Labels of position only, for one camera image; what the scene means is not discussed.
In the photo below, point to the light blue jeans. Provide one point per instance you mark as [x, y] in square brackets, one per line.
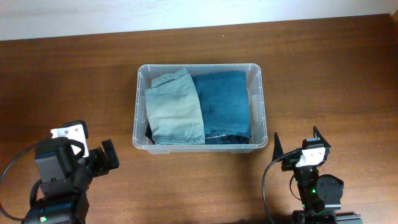
[173, 110]

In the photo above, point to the dark blue jeans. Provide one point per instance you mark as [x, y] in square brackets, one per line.
[224, 106]

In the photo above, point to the clear plastic storage bin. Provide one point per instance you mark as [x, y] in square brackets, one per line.
[259, 136]

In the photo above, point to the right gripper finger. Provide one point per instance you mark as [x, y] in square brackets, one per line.
[278, 150]
[317, 134]

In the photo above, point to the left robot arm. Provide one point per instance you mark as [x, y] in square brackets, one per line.
[60, 195]

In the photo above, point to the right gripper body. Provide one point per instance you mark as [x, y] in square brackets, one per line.
[290, 163]

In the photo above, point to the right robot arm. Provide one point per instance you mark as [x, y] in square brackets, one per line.
[320, 195]

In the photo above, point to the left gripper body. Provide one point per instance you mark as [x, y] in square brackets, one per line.
[99, 162]

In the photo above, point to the dark grey garment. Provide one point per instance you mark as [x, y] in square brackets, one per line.
[148, 134]

